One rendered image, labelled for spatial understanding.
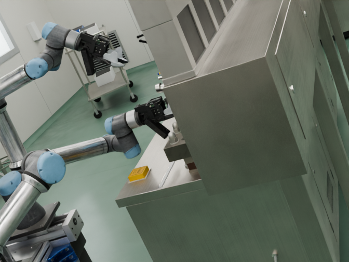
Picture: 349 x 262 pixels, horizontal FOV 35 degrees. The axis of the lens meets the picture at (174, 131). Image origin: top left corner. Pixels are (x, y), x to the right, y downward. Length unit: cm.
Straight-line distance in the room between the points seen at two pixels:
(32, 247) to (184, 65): 158
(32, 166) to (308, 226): 109
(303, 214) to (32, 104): 637
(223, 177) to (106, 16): 712
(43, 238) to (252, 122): 156
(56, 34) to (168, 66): 112
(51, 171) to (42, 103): 569
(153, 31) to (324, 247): 71
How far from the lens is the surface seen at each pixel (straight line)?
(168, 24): 125
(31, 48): 800
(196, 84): 127
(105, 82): 726
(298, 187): 144
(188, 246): 226
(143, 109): 228
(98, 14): 843
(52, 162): 214
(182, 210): 217
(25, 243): 270
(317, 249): 154
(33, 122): 752
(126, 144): 235
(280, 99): 125
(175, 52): 127
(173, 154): 212
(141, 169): 232
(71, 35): 233
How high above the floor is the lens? 177
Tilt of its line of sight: 19 degrees down
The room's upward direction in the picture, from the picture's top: 24 degrees counter-clockwise
